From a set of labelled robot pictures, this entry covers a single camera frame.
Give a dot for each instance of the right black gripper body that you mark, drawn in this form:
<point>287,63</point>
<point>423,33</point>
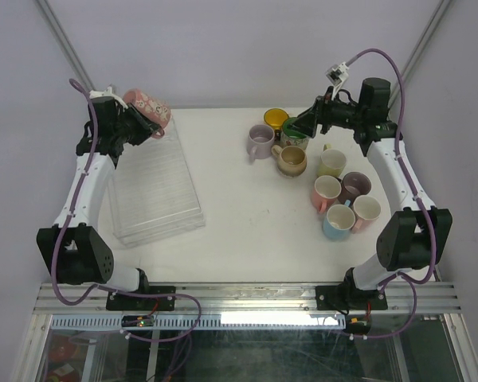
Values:
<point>333,113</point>

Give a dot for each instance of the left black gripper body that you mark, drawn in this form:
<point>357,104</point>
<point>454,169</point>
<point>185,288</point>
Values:
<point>129,128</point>

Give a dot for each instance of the pink patterned mug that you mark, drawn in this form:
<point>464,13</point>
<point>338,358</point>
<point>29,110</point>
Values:
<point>155,110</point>

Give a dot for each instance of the lavender mug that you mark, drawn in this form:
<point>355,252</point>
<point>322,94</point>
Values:
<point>260,141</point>

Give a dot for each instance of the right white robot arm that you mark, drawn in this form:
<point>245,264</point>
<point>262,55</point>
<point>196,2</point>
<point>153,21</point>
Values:
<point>415,236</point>

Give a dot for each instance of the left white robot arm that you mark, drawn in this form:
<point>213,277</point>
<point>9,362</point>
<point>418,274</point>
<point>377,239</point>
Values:
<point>73,250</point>

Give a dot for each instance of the clear acrylic dish rack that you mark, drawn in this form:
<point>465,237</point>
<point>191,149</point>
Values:
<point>151,193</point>

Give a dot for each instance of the green-inside patterned mug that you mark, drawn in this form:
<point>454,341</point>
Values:
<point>289,137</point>

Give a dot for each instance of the yellow glass cup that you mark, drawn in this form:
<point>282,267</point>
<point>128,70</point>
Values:
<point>275,118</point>

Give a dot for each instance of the beige stoneware mug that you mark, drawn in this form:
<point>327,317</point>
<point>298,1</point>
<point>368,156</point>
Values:
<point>291,161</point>

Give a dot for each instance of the pale yellow mug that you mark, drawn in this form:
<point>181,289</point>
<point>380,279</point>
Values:
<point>331,162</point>

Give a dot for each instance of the pink mug white inside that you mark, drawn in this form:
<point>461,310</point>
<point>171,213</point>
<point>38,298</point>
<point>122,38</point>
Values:
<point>325,191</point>

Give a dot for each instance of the mauve purple mug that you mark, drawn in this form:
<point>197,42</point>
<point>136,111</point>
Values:
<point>354,184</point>

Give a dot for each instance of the light pink mug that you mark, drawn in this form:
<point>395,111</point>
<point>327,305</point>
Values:
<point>367,210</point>

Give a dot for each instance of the light blue mug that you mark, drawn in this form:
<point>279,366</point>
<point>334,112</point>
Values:
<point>339,221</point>

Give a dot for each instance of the small electronics board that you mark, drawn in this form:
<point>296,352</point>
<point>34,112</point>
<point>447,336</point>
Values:
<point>138,321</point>

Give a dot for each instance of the black connector box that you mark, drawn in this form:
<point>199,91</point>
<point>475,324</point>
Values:
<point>359,326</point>

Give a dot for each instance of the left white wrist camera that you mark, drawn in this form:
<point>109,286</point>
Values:
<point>109,91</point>

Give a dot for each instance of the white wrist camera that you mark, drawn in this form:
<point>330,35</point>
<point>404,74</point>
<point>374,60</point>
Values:
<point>338,75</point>
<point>109,91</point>

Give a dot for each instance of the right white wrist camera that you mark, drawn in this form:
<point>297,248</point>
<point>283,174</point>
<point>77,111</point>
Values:
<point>338,75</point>

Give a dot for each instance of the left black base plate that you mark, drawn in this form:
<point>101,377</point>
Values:
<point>121,302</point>

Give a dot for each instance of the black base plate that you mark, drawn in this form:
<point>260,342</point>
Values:
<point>343,298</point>
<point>121,302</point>

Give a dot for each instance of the aluminium mounting rail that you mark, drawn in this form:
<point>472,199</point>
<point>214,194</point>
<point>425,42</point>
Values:
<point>431,299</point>

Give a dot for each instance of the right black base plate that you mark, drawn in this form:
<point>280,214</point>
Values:
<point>343,298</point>

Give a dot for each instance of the white slotted cable duct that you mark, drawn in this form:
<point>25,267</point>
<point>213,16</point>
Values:
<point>227,320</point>

